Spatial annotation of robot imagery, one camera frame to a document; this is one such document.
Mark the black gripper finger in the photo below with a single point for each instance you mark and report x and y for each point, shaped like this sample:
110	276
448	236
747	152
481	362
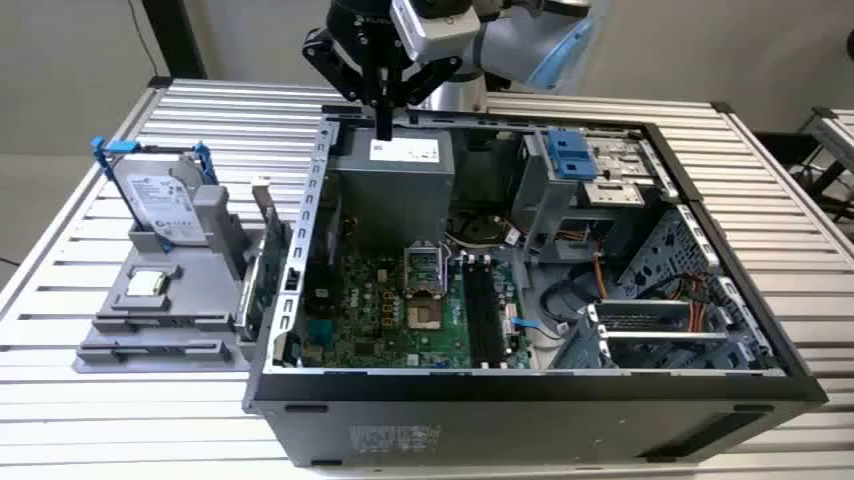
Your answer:
334	70
428	80

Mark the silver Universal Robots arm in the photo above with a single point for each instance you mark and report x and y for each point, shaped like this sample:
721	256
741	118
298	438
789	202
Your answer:
515	40

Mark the black RAM slot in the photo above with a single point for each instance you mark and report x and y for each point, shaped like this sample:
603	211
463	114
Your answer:
489	310
481	310
472	310
499	310

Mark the grey power supply unit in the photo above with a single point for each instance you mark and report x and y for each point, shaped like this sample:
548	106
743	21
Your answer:
394	200

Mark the blue plastic drive latch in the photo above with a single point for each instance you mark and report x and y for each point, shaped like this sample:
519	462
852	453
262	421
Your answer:
568	150

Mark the round fan unit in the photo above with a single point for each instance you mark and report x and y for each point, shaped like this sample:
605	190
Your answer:
477	231

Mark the metal optical disk bay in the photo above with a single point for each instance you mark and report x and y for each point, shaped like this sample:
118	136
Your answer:
544	215

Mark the hard disk in blue carrier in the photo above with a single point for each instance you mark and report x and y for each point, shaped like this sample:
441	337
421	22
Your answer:
157	200

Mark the green graphics card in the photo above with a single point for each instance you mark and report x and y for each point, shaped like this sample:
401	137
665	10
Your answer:
274	260

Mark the CPU socket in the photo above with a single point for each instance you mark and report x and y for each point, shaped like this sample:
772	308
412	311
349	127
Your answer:
428	315

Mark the grey parts rack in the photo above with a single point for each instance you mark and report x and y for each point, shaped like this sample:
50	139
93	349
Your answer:
194	290

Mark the green Dell motherboard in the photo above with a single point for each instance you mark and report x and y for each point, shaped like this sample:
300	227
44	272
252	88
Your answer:
374	325

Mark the silver CPU chip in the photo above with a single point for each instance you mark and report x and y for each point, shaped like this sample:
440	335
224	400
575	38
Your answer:
146	284

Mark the teal board connector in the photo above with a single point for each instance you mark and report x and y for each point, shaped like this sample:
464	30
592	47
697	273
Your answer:
321	333

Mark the metal hard disk bay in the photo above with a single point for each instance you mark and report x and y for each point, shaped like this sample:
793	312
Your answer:
641	315

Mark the metal slat side table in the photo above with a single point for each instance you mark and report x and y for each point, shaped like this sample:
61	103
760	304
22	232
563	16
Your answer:
835	127

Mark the open black PC case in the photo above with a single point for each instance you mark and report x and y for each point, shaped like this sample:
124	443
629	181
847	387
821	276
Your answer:
468	430

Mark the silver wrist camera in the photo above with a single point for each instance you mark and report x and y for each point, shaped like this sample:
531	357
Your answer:
434	25

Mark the black upright post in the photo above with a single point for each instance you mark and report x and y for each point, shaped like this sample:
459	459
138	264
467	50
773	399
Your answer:
174	35

